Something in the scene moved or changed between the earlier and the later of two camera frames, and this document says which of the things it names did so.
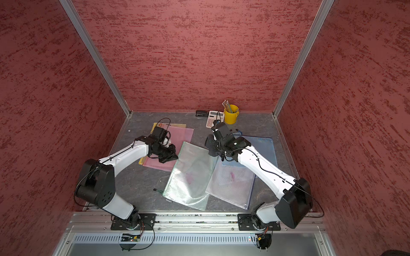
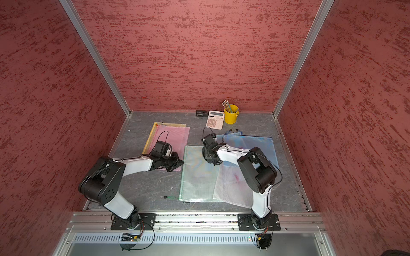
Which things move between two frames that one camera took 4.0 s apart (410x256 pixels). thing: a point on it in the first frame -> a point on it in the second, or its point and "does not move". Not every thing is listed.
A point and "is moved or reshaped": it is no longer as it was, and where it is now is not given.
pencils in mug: [227, 106] does not move
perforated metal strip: [168, 239] does not move
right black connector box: [263, 241] does not move
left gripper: [172, 156] -> [177, 162]
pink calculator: [213, 115] does not move
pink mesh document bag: [177, 135] is moved or reshaped
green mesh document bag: [189, 176] is moved or reshaped
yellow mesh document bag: [143, 157] does not move
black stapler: [201, 113] does not move
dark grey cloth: [210, 143] is moved or reshaped
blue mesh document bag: [263, 145] does not move
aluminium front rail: [196, 223] does not move
